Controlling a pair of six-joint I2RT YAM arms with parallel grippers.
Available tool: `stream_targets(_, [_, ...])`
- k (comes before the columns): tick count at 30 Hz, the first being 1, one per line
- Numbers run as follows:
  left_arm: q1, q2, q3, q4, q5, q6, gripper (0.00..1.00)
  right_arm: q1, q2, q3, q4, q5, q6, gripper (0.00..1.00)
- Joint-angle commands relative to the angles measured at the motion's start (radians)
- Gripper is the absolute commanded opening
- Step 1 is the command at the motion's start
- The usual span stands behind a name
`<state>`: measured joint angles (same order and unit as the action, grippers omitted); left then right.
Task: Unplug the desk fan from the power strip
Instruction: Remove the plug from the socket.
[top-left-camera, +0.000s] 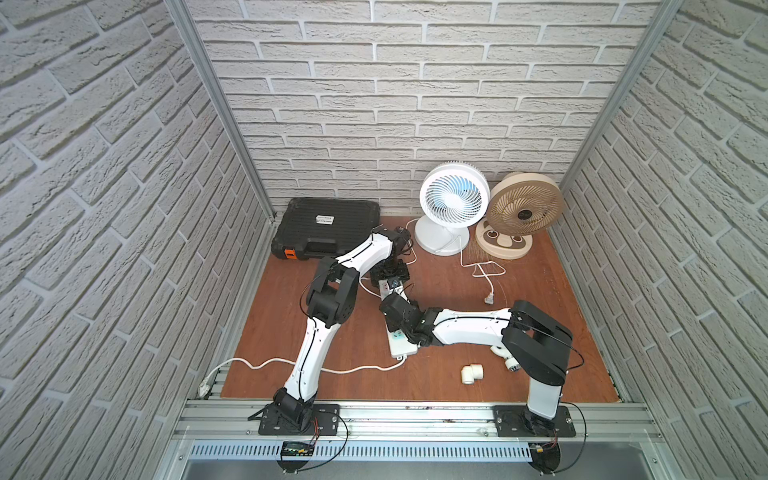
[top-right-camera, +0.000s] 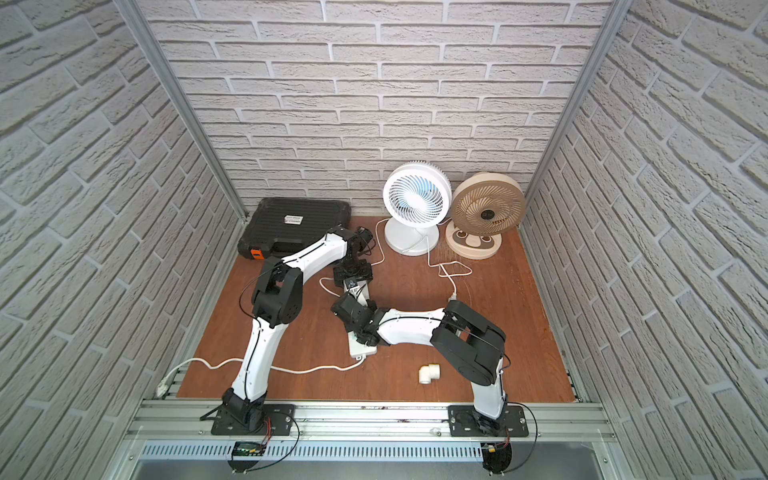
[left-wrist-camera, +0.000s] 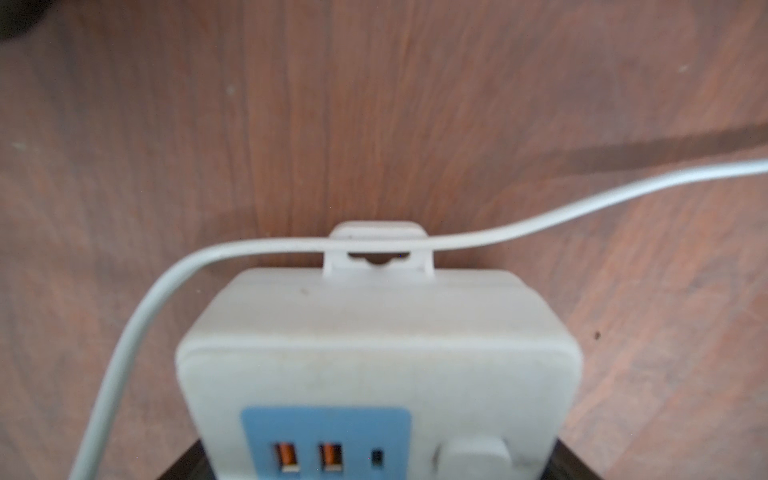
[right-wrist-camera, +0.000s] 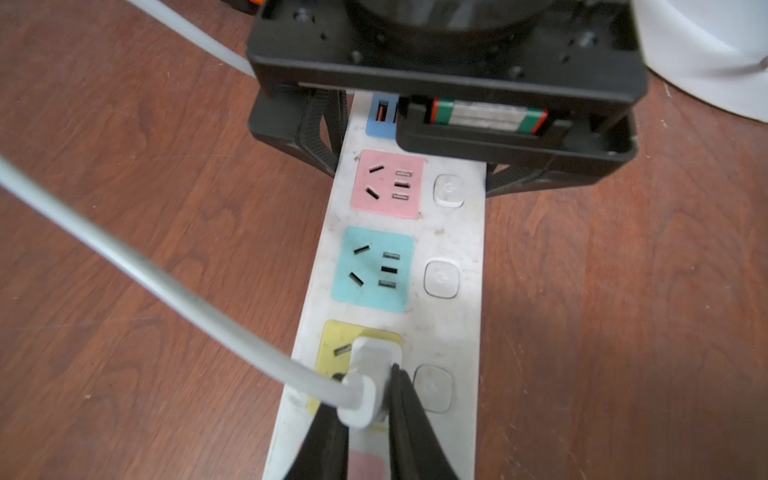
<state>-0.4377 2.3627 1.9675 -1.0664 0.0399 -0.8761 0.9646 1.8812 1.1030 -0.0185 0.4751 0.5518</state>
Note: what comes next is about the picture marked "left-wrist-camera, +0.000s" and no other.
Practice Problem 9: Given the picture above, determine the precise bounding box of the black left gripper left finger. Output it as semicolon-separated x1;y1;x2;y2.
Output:
158;440;207;480

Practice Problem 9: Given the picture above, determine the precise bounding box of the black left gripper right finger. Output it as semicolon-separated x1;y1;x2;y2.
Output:
545;439;602;480

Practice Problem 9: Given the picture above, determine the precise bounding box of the white multicolour power strip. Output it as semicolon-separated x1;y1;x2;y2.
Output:
175;250;583;479

